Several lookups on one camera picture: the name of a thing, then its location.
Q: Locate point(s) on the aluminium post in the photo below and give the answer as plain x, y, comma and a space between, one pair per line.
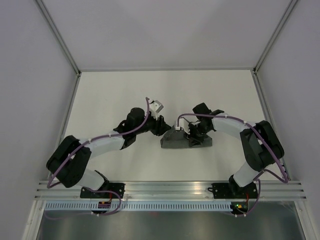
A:
277, 31
57, 35

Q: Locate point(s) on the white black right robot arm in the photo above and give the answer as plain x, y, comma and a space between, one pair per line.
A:
260, 144

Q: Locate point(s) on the grey cloth napkin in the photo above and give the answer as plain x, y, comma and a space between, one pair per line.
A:
178, 139

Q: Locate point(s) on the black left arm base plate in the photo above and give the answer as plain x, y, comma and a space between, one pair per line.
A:
112, 190

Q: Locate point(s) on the white slotted cable duct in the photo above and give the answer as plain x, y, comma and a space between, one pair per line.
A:
212, 206

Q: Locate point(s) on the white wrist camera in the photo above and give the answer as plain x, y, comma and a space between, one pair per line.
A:
154, 108
182, 125

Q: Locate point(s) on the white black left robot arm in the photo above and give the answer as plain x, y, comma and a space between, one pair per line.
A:
69, 161

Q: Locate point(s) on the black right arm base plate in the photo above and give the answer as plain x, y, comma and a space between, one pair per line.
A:
222, 190

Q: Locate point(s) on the aluminium frame rail front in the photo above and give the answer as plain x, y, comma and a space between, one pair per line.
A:
175, 191

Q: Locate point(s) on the aluminium post back left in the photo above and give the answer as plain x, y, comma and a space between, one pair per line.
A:
57, 35

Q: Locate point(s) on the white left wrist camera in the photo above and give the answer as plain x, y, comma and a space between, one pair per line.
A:
154, 108

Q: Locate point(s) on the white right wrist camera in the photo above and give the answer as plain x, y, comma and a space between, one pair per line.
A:
182, 125

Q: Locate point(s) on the aluminium post back right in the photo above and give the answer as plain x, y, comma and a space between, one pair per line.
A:
277, 31

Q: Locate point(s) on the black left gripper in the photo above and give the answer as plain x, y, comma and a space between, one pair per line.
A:
160, 126

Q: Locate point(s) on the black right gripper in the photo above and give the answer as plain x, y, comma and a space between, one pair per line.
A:
193, 140

